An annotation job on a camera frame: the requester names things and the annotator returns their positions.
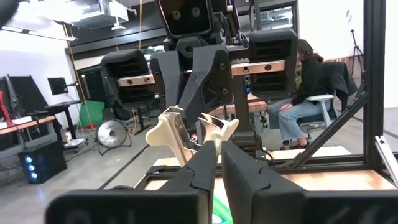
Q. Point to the green plastic basket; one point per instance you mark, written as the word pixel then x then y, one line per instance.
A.
pixel 222 205

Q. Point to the black background table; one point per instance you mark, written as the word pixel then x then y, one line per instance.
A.
pixel 62 105

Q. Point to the black panel screens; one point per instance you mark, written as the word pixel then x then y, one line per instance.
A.
pixel 28 93

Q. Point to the silver floor fan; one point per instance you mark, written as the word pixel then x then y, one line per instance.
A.
pixel 112 133

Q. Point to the wooden desk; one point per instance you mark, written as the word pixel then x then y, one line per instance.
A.
pixel 28 123

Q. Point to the black aluminium table frame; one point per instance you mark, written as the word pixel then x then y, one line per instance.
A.
pixel 374 77

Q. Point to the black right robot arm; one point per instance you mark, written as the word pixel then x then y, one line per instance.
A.
pixel 186 18

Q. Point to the small black monitor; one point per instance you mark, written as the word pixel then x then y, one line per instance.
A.
pixel 57 86

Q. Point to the black computer tower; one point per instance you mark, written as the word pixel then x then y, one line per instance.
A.
pixel 43 161

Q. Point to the cream staple remover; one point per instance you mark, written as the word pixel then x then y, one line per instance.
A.
pixel 161 133

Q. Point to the green box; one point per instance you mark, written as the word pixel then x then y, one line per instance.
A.
pixel 91 112

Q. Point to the white office chair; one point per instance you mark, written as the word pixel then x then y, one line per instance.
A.
pixel 323 98

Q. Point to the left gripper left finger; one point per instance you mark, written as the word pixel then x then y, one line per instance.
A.
pixel 186 199

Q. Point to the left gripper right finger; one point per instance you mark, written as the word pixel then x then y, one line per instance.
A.
pixel 264 199

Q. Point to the red stand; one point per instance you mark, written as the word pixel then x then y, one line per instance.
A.
pixel 4 109

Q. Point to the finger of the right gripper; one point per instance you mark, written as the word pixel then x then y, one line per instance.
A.
pixel 211 81
pixel 169 77

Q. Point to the person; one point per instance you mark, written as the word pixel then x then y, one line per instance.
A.
pixel 311 77

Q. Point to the black tripod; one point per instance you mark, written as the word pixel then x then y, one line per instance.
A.
pixel 357 53

